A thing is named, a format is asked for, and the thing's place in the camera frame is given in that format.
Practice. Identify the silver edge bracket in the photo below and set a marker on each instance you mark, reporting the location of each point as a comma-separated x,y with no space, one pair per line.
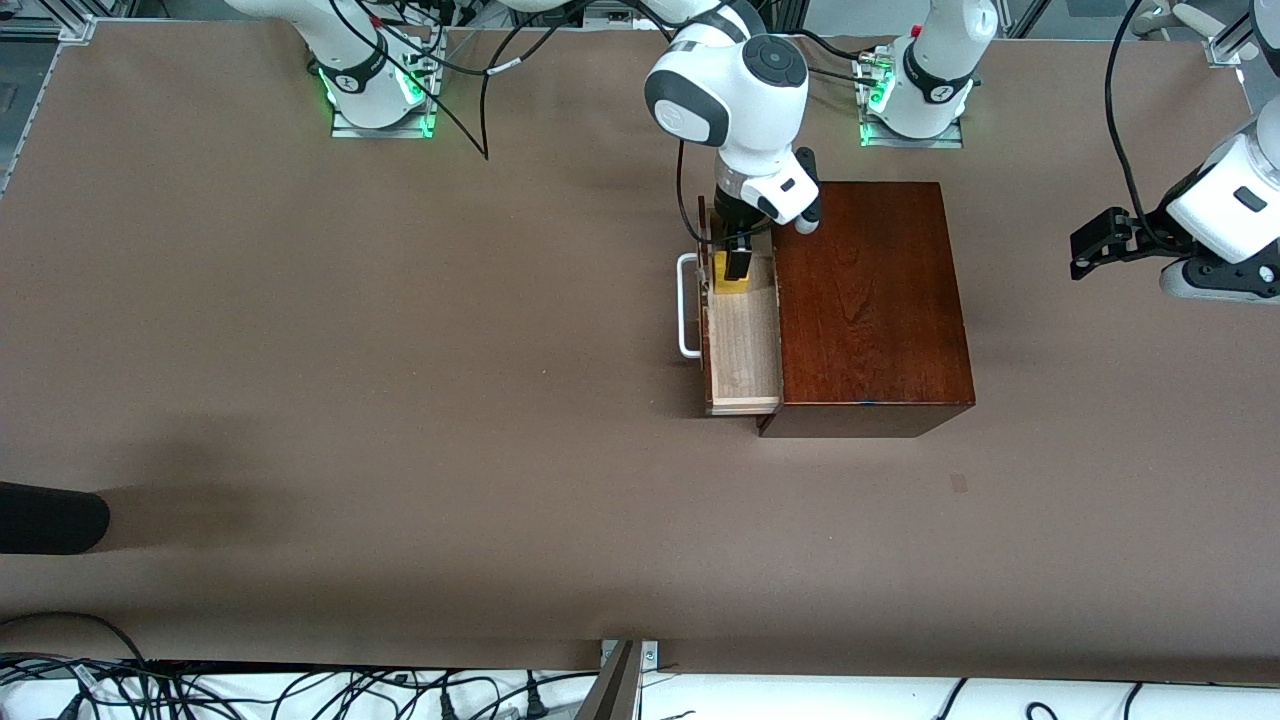
648,655

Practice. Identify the yellow block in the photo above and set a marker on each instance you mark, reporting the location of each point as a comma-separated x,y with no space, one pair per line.
722,284

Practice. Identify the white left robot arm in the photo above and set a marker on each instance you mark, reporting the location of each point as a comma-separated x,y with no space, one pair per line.
935,60

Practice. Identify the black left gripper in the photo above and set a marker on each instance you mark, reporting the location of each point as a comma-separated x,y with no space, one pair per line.
1147,232

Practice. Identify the dark metal bar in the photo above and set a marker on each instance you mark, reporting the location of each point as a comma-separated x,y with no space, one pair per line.
612,690

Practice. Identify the dark brown wooden cabinet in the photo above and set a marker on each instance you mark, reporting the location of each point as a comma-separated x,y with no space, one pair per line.
870,300

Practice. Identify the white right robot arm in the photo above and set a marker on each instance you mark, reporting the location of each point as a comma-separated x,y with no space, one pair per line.
740,100

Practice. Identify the black rounded cylinder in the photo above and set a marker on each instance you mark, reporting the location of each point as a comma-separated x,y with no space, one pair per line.
50,518

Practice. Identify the grey chair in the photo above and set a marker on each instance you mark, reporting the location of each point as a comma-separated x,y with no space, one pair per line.
1185,20

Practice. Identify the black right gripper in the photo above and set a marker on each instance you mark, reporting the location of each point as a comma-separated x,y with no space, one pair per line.
733,217

